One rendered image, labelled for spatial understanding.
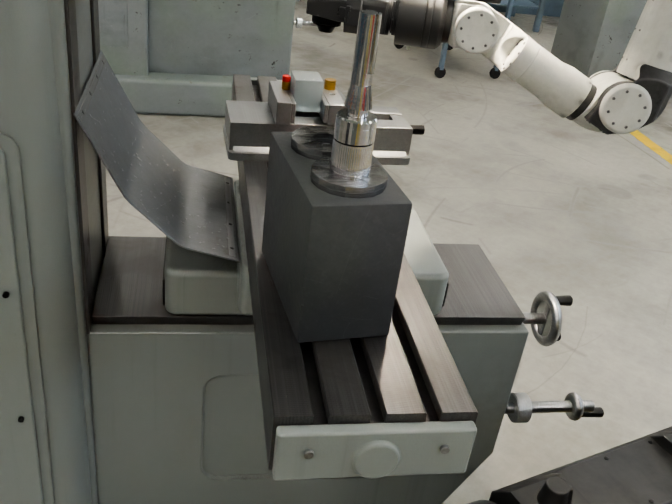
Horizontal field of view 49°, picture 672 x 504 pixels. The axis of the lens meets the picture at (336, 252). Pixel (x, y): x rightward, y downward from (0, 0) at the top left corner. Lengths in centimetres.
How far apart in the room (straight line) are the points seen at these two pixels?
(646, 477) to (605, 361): 135
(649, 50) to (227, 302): 78
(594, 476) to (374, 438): 61
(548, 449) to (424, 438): 146
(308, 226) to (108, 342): 58
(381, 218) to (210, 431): 73
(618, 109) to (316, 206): 58
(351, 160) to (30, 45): 45
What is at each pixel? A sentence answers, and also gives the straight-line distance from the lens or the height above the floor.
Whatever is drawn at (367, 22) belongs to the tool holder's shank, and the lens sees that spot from 79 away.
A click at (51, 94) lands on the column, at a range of 108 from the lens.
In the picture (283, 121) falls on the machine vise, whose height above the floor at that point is 100.
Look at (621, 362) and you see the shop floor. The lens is 274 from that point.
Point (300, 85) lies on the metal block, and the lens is 137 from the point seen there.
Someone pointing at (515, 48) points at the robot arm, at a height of 120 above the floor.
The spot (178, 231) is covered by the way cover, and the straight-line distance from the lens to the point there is 120.
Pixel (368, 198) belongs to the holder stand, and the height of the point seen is 111.
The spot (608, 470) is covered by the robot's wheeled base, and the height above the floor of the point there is 59.
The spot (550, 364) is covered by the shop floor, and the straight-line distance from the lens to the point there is 260.
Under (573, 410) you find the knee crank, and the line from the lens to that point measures 159.
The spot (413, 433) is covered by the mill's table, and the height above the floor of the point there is 91.
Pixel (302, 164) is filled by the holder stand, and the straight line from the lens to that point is 89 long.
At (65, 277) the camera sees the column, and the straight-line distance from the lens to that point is 119.
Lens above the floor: 147
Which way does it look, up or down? 30 degrees down
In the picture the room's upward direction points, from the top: 8 degrees clockwise
